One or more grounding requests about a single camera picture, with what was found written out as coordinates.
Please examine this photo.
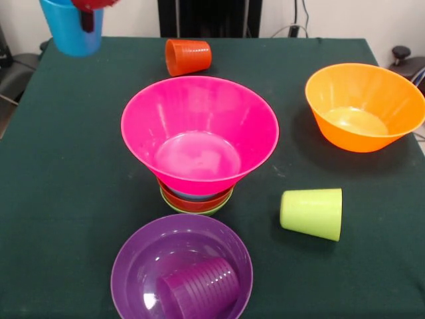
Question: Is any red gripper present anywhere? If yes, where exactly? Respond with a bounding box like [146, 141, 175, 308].
[70, 0, 120, 33]

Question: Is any blue plastic cup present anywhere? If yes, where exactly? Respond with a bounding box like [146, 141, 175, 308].
[39, 0, 105, 57]

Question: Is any orange plastic cup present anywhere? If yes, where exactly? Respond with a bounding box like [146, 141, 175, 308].
[165, 39, 213, 77]

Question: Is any pink plastic bowl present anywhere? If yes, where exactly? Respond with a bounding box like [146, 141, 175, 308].
[120, 75, 280, 196]

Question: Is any blue plastic bowl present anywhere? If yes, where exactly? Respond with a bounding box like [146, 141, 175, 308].
[171, 188, 215, 202]

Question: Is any orange plastic bowl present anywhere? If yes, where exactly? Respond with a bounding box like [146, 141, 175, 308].
[157, 179, 236, 213]

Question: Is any green plastic bowl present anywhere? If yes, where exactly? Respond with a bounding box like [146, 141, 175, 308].
[159, 185, 233, 217]

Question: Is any purple plastic bowl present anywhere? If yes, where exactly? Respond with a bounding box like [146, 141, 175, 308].
[110, 213, 254, 319]

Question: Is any purple plastic cup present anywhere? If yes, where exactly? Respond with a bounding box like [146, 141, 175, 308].
[155, 256, 240, 319]

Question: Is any lime green plastic cup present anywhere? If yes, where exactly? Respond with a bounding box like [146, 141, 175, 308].
[279, 187, 343, 242]

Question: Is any grey chair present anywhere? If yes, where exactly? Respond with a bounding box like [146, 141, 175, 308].
[0, 25, 44, 107]

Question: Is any yellow plastic bowl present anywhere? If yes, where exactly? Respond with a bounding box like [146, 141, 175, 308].
[305, 62, 425, 154]

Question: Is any black chair armrest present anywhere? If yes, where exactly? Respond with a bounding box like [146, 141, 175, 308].
[390, 45, 425, 90]

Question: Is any dark green tablecloth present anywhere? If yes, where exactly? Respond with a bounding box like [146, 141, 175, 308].
[0, 35, 425, 319]

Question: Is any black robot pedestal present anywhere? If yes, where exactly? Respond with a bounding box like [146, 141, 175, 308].
[158, 0, 263, 38]

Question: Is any black hanging cable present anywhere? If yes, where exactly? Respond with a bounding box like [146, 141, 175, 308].
[301, 0, 311, 38]

